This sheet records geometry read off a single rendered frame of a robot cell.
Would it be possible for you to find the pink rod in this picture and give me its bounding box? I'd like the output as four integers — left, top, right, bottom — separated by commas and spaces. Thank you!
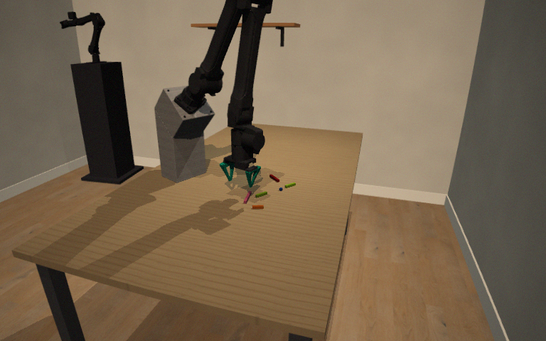
244, 191, 252, 204

